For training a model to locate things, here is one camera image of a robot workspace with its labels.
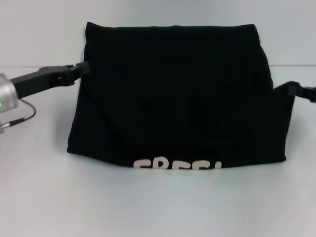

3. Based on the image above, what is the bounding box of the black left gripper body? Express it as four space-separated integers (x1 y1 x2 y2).
10 64 73 98

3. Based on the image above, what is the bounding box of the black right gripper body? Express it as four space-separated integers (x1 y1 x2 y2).
296 85 316 104

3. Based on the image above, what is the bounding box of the black t-shirt with white print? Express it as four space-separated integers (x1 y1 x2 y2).
66 22 297 174

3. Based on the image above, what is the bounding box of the left arm cable with plug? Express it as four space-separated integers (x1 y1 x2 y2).
0 98 37 135

